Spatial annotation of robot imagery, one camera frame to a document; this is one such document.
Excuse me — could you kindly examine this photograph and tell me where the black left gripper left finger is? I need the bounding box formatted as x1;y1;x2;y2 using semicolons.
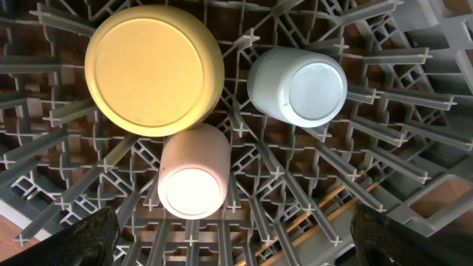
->
1;206;120;266

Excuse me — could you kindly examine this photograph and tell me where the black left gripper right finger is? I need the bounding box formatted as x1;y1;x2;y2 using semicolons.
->
350;205;472;266

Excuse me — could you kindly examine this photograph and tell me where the wooden chopstick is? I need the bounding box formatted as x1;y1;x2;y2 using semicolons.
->
235;185;345;266
258;180;381;266

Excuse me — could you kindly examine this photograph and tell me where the pink plastic cup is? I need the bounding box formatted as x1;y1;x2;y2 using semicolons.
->
157;123;231;219

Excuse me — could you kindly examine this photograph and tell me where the light blue plastic cup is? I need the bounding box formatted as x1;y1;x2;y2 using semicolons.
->
247;47;348;128

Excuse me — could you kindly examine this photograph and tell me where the yellow plastic bowl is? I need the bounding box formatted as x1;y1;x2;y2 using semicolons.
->
84;4;225;137

